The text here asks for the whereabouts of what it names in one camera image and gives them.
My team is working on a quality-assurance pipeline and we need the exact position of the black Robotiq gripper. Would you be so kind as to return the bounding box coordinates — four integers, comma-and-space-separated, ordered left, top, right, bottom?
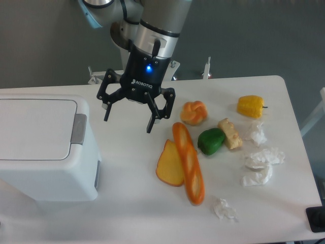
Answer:
96, 40, 176, 133

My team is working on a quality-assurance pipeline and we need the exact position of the white push-lid trash can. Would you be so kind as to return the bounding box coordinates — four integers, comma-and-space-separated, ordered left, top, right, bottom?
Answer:
1, 94, 101, 201

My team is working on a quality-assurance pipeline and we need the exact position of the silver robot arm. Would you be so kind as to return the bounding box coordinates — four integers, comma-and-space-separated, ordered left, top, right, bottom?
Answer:
78, 1, 192, 133

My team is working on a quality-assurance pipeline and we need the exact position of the round knotted bread roll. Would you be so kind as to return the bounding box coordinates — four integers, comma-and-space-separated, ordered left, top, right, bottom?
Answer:
180, 101, 208, 126

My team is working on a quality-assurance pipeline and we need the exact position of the yellow bread slice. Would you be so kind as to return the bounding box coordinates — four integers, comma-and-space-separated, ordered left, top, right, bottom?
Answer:
155, 139, 184, 187

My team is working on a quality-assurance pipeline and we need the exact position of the green bell pepper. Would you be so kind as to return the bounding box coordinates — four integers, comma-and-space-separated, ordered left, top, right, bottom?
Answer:
197, 128, 225, 156

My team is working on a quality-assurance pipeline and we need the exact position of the orange baguette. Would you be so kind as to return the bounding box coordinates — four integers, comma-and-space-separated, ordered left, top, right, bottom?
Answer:
172, 122, 205, 206

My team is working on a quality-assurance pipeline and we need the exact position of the beige pastry bar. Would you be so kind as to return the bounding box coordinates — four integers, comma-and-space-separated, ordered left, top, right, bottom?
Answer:
217, 118, 243, 150

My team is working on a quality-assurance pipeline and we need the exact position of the yellow bell pepper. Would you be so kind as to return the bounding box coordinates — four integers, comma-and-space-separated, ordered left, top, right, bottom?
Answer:
237, 95, 267, 118

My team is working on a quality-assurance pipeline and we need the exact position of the crumpled white tissue upper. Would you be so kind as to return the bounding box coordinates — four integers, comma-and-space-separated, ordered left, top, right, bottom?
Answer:
243, 121, 267, 147

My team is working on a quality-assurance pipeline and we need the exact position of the small crumpled white tissue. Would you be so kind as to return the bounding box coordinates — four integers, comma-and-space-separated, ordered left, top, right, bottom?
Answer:
213, 198, 238, 221

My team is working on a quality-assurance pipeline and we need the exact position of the crumpled white tissue middle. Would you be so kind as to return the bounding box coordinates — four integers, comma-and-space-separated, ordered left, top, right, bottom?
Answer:
244, 147, 285, 170

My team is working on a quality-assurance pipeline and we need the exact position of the crumpled white tissue lower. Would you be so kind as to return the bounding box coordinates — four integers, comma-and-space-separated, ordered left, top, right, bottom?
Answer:
240, 165, 273, 187

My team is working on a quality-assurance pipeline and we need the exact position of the black device at edge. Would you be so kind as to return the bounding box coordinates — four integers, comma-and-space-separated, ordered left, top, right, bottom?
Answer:
306, 206, 324, 233

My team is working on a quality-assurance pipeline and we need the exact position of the white metal base frame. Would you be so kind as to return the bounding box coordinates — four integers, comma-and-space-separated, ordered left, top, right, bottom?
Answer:
88, 56, 212, 84

